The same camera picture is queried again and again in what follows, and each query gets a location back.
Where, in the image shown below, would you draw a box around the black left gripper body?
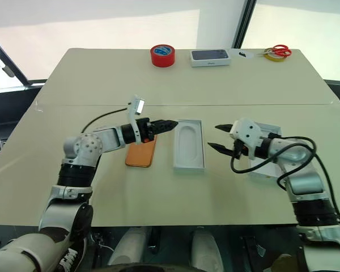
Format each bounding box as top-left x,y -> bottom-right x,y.
135,118 -> 160,143

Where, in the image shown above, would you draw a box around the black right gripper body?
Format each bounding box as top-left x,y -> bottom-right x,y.
231,137 -> 249,159

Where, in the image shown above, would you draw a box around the orange phone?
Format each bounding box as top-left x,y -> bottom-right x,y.
125,134 -> 158,168

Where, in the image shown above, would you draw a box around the open white phone box base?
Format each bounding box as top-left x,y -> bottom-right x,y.
173,118 -> 207,174

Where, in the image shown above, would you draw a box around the white phone box lid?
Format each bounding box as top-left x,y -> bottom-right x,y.
247,122 -> 290,185

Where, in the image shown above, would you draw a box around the closed phone box dark print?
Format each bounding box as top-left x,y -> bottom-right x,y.
189,49 -> 233,69

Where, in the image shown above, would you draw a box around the red tape roll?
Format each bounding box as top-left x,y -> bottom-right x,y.
150,44 -> 177,69

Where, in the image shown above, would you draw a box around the white card with black piece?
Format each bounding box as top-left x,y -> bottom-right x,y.
229,48 -> 256,61

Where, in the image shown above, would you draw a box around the yellow tape roll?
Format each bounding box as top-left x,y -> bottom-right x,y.
265,52 -> 287,62

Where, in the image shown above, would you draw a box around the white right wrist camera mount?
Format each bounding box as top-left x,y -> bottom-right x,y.
229,117 -> 264,160

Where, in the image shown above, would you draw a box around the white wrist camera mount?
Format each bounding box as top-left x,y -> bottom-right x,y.
126,95 -> 146,144
229,117 -> 264,160

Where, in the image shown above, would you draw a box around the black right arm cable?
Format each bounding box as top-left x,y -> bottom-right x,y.
229,137 -> 340,224

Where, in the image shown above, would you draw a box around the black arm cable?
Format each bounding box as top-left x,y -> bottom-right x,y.
80,106 -> 131,134
229,137 -> 340,224

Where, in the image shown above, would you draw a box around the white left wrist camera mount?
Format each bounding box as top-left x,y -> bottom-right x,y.
126,95 -> 146,144

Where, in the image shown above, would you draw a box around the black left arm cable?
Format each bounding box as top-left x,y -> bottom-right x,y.
80,106 -> 131,134

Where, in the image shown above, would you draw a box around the red handled scissors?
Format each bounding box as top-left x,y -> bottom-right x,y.
264,44 -> 293,57

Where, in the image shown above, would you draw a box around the dark window frame post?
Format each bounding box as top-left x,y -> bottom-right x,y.
231,0 -> 257,50

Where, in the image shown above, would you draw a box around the dark slanted window frame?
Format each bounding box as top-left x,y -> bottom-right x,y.
0,32 -> 29,86

